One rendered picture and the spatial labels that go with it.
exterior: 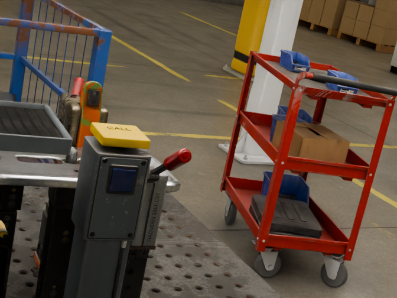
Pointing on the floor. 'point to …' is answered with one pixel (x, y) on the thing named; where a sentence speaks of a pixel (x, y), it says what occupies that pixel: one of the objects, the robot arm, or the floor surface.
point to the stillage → (20, 44)
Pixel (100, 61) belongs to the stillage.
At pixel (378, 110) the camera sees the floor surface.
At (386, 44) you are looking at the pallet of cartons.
